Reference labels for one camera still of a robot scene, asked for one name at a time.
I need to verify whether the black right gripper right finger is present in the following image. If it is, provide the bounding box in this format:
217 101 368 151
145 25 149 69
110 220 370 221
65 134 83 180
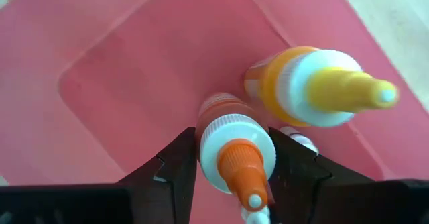
267 127 429 224

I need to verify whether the large yellow food coloring bottle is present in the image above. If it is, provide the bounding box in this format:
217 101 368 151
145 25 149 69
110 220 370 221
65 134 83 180
243 45 400 129

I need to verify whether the small white-capped food coloring bottle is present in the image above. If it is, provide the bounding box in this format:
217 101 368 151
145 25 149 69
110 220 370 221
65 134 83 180
240 205 271 224
279 125 320 156

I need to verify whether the pink translucent plastic bin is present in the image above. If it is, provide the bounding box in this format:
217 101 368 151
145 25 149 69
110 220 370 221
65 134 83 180
0 0 429 224

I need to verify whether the large orange food coloring bottle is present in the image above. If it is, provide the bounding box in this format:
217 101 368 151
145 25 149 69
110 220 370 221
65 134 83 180
194 91 278 213

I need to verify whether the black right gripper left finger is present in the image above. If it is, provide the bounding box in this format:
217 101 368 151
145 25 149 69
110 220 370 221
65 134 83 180
0 127 198 224

